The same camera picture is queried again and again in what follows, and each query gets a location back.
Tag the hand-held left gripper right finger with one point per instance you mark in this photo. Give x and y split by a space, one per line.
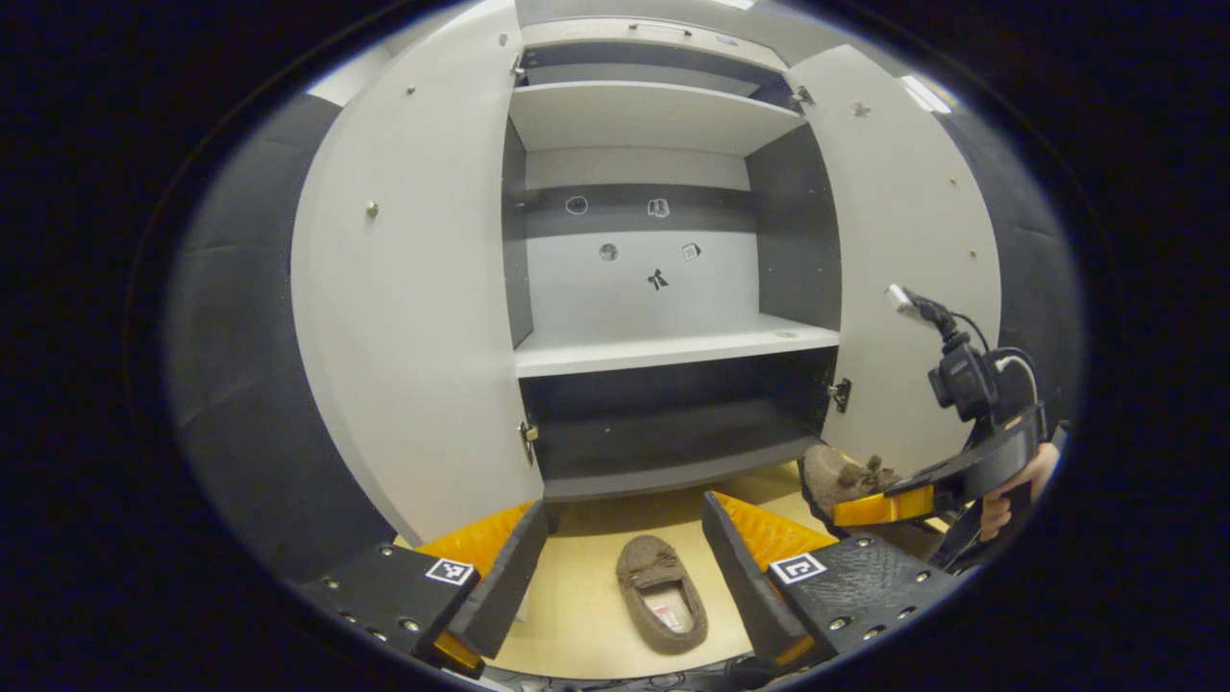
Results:
745 586

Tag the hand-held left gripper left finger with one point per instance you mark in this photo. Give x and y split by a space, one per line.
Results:
509 586

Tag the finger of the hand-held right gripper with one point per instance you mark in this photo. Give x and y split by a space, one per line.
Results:
879 506

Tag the brown slipper shoe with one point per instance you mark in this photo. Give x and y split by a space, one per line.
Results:
836 476
663 596

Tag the white cabinet door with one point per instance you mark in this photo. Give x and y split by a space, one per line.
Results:
413 336
903 221

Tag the ceiling light panel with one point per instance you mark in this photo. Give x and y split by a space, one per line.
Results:
924 94

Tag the black backdrop cloth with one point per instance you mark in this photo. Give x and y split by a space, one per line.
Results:
240 384

